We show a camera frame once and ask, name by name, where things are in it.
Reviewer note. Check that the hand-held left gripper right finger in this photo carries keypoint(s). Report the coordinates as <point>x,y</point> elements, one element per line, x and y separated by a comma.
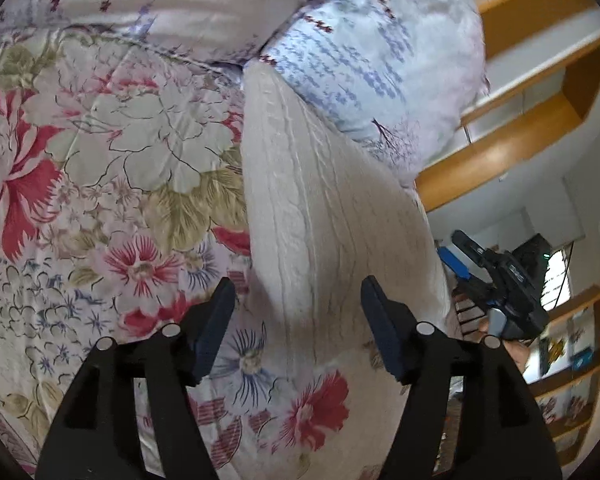
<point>385,335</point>

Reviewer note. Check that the wooden headboard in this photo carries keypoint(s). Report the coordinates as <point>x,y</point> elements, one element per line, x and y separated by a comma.
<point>505,145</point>

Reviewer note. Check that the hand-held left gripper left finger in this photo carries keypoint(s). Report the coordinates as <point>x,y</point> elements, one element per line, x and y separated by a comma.
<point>215,330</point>

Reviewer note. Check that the pink floral pillow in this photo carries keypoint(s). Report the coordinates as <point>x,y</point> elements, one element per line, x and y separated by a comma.
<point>180,0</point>

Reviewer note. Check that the window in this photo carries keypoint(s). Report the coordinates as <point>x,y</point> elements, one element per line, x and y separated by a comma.
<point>557,280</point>

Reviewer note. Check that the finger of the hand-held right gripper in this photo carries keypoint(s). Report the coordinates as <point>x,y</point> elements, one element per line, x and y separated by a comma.
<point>470,247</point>
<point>452,261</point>

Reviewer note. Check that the person's right hand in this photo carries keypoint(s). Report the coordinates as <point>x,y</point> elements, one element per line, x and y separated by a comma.
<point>520,355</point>

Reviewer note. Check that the blue lilac printed pillow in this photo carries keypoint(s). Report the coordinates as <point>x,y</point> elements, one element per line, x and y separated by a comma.
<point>380,60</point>

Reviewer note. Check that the floral quilt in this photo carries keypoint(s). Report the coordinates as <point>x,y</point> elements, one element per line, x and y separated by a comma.
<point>105,160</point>

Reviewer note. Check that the wooden bookshelf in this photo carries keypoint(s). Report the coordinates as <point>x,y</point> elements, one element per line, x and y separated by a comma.
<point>580,375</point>

